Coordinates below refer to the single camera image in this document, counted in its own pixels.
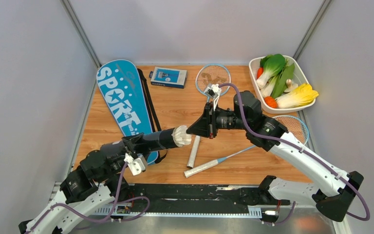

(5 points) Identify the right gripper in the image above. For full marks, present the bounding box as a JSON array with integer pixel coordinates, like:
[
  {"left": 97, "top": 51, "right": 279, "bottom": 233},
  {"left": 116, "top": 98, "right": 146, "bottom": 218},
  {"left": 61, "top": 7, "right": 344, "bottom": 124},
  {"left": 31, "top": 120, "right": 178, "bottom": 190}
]
[{"left": 186, "top": 101, "right": 249, "bottom": 139}]

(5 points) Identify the white shuttlecock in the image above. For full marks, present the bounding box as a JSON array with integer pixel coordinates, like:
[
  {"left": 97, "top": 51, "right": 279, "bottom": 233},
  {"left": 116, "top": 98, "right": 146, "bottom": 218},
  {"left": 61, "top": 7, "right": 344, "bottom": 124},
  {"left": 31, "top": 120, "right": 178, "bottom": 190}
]
[{"left": 171, "top": 125, "right": 192, "bottom": 147}]

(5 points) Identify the black shuttlecock tube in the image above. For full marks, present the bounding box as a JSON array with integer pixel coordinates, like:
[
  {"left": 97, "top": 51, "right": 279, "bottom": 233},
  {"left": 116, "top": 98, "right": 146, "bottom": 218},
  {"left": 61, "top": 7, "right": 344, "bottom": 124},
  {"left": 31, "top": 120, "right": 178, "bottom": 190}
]
[{"left": 136, "top": 128, "right": 179, "bottom": 154}]

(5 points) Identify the blue racket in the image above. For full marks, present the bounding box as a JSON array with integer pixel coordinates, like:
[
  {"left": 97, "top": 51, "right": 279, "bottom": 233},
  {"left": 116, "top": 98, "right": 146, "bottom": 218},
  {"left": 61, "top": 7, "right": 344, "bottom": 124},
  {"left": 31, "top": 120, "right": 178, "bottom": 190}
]
[
  {"left": 187, "top": 63, "right": 231, "bottom": 169},
  {"left": 184, "top": 115, "right": 310, "bottom": 178}
]

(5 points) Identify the blue racket bag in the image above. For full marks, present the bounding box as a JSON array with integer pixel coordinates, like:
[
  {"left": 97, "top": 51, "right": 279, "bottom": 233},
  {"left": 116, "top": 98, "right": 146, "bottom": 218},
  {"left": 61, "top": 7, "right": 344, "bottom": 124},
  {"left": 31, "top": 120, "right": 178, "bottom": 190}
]
[{"left": 96, "top": 59, "right": 168, "bottom": 167}]

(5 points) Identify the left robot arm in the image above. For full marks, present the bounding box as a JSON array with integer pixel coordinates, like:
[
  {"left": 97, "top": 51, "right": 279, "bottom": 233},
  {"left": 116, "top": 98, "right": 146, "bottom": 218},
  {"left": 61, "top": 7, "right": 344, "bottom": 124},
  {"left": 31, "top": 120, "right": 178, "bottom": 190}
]
[{"left": 19, "top": 132, "right": 167, "bottom": 234}]

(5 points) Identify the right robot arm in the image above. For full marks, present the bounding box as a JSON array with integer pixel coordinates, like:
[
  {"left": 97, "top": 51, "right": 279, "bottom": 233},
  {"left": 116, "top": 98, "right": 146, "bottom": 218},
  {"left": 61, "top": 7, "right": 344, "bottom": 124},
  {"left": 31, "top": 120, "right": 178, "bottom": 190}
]
[{"left": 187, "top": 91, "right": 364, "bottom": 222}]

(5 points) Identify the blue product box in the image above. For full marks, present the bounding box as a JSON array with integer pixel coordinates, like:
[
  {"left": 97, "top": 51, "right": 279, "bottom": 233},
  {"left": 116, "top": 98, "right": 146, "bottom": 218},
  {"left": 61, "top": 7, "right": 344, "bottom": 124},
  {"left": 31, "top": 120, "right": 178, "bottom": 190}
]
[{"left": 149, "top": 66, "right": 188, "bottom": 89}]

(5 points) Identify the orange carrot front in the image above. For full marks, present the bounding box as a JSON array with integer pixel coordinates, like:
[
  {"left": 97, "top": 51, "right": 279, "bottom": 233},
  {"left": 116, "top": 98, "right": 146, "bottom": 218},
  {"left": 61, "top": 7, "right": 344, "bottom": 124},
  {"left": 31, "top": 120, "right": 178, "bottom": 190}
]
[{"left": 264, "top": 96, "right": 278, "bottom": 109}]

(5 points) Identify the orange carrot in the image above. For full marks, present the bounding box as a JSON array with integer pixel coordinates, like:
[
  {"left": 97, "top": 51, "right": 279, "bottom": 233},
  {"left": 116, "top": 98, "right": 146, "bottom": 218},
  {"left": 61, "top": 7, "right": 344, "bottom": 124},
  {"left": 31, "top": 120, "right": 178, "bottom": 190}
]
[
  {"left": 264, "top": 96, "right": 278, "bottom": 109},
  {"left": 257, "top": 67, "right": 264, "bottom": 79}
]

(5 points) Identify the orange carrot back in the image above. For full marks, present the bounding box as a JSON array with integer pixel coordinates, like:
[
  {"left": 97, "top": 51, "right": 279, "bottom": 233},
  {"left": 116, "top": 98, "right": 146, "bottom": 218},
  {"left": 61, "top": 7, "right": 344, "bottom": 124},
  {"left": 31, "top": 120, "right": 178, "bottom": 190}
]
[{"left": 257, "top": 67, "right": 264, "bottom": 79}]

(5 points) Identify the green bok choy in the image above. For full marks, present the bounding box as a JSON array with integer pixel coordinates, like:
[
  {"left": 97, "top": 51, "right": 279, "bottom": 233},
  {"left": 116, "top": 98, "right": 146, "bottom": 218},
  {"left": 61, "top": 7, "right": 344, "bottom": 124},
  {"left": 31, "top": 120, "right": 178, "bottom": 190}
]
[{"left": 256, "top": 54, "right": 286, "bottom": 89}]

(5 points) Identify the white mushroom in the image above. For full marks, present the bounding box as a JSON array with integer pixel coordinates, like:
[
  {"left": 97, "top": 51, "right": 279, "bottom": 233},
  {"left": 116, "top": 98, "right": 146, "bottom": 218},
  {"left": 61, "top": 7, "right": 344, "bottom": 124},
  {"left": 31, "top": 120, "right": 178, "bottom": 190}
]
[{"left": 284, "top": 79, "right": 299, "bottom": 93}]

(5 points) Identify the yellow cabbage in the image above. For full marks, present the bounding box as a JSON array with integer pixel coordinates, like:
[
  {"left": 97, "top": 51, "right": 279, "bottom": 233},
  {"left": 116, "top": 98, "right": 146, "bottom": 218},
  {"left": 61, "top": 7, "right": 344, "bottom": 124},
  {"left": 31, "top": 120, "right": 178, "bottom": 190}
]
[{"left": 275, "top": 83, "right": 319, "bottom": 109}]

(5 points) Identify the white plastic basin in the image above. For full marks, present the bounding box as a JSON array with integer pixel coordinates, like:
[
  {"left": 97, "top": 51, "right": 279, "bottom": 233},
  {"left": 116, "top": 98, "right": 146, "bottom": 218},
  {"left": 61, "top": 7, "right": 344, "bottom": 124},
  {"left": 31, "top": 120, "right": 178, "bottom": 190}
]
[{"left": 248, "top": 55, "right": 316, "bottom": 115}]

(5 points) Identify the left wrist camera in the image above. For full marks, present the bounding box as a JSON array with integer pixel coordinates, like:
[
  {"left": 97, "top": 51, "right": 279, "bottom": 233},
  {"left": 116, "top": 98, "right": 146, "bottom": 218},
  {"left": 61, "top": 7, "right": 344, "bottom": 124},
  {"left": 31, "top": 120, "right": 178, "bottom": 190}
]
[{"left": 124, "top": 154, "right": 148, "bottom": 176}]

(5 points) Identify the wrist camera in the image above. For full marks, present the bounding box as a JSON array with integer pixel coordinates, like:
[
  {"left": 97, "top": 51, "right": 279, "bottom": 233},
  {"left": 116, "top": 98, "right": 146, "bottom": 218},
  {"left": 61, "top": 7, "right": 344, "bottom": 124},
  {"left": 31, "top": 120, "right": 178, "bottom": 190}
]
[
  {"left": 124, "top": 154, "right": 148, "bottom": 176},
  {"left": 204, "top": 84, "right": 221, "bottom": 99}
]

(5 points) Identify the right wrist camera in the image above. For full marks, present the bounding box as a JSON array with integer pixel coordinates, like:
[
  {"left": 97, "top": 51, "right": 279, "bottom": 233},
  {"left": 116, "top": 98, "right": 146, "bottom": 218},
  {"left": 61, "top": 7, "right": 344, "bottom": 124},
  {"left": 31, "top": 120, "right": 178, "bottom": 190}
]
[{"left": 204, "top": 84, "right": 221, "bottom": 99}]

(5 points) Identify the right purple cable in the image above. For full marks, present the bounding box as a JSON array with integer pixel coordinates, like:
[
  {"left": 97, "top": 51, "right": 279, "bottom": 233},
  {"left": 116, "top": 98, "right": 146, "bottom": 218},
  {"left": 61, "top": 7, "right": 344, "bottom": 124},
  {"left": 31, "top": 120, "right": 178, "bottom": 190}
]
[{"left": 218, "top": 82, "right": 371, "bottom": 226}]

